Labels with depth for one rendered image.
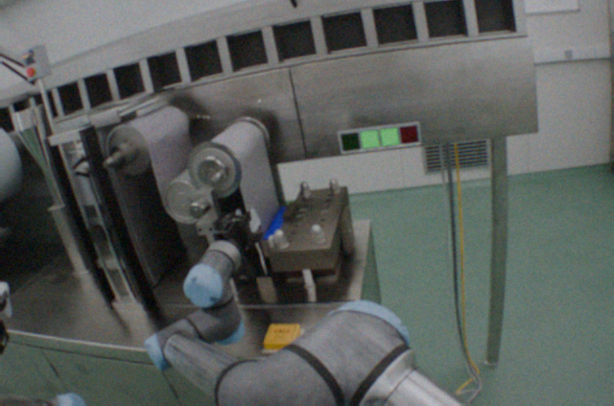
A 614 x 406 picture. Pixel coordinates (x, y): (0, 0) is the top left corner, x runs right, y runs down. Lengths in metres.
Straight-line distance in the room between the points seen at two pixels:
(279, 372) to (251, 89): 0.99
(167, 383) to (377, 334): 0.78
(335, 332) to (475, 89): 0.92
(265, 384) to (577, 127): 3.79
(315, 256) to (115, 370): 0.68
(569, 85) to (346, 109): 2.93
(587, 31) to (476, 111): 2.79
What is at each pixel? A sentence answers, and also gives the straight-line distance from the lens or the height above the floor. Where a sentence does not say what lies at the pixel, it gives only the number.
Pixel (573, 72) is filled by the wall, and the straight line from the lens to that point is 3.97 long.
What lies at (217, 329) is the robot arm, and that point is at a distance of 0.89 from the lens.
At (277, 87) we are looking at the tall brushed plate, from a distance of 1.32.
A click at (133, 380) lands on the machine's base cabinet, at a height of 0.74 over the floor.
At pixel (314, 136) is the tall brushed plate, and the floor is 1.21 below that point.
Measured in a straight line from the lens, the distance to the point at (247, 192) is 1.10.
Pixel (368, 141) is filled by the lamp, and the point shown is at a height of 1.18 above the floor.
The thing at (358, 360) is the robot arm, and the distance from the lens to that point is 0.54.
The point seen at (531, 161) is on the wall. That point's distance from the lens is 4.00.
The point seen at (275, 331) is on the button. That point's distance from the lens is 0.98.
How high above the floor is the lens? 1.53
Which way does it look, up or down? 19 degrees down
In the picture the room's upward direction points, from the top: 11 degrees counter-clockwise
